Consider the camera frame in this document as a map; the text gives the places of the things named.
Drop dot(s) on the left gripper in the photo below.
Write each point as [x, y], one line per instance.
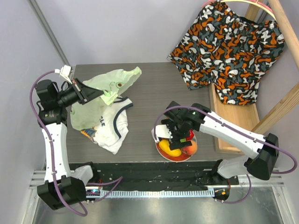
[84, 93]

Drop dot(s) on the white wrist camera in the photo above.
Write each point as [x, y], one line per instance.
[65, 72]
[160, 132]

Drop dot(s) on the red fake pepper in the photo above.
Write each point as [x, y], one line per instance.
[191, 135]

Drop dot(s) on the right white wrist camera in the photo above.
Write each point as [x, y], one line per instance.
[160, 132]

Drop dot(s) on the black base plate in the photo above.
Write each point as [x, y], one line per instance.
[160, 176]

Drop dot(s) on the fake yellow lemon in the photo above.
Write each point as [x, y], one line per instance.
[165, 146]

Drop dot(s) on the red and teal plate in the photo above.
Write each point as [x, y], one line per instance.
[181, 158]

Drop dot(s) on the perforated metal rail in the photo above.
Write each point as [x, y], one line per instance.
[161, 194]

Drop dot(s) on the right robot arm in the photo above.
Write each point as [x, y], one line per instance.
[260, 152]

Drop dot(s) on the wooden tray frame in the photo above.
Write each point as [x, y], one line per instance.
[291, 99]

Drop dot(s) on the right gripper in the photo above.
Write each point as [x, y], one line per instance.
[179, 140]

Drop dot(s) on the white printed t-shirt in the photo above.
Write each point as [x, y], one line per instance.
[112, 128]

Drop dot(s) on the camouflage patterned shorts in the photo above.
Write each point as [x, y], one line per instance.
[229, 51]

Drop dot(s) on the light green plastic bag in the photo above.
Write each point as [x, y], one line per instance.
[113, 84]

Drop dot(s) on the fake peach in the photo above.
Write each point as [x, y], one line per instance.
[190, 150]

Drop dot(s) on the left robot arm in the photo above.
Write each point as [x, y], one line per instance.
[62, 187]

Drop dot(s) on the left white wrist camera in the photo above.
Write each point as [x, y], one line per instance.
[65, 72]

